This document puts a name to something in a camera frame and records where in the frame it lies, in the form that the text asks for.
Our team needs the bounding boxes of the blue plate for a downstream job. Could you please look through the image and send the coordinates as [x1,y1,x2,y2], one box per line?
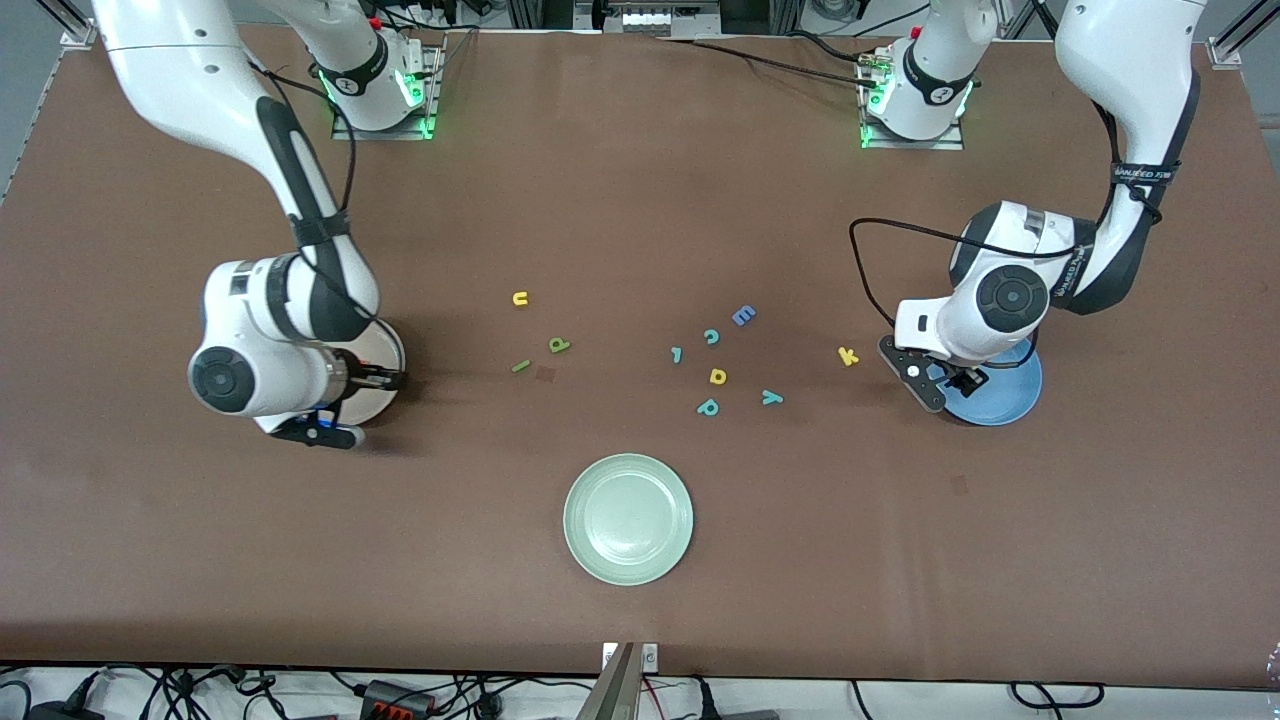
[925,335,1044,428]

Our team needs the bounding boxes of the brown plate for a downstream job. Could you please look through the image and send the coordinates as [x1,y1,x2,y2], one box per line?
[330,316,407,427]

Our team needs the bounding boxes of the green plate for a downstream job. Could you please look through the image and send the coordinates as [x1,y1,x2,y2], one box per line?
[563,453,695,587]

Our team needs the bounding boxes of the black orange power strip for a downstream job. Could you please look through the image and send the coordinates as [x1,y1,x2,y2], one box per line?
[358,679,437,720]

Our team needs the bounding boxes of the grey electronics box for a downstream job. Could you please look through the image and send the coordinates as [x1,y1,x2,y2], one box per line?
[573,0,723,38]

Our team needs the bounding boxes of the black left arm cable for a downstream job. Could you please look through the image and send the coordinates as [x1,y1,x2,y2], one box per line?
[848,218,1086,336]

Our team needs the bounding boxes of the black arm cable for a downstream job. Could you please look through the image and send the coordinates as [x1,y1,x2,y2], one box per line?
[240,55,386,331]
[848,218,1086,336]

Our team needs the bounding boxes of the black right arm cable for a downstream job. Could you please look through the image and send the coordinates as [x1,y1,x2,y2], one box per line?
[240,55,386,331]

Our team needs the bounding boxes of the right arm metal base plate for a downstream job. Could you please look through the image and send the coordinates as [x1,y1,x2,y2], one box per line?
[332,30,443,141]

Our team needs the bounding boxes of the black floor cable loop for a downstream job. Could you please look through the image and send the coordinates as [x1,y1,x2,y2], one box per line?
[1008,681,1107,711]

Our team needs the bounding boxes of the black cable on table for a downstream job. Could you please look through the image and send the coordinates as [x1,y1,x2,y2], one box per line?
[785,30,871,66]
[660,36,886,91]

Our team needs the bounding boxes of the aluminium camera post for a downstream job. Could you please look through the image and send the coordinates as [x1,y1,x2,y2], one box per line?
[578,642,637,720]

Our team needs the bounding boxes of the aluminium frame post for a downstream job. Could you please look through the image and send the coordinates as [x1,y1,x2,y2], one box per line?
[35,0,99,49]
[1207,0,1280,69]

